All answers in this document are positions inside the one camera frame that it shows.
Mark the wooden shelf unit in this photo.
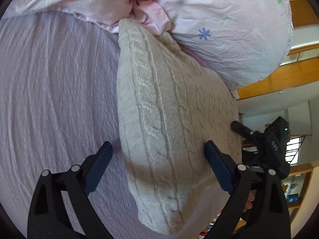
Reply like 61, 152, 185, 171
282, 163, 314, 223

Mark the pink star-print pillow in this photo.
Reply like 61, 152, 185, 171
155, 0, 294, 90

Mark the person's right hand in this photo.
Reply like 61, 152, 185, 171
243, 190, 255, 212

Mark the cream cable-knit sweater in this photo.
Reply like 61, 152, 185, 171
117, 19, 241, 235

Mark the orange wooden bed frame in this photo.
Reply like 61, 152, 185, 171
238, 0, 318, 100

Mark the pale pink duvet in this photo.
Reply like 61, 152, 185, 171
4, 0, 171, 35

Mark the lavender textured bedsheet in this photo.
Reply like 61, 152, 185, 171
1, 12, 162, 238

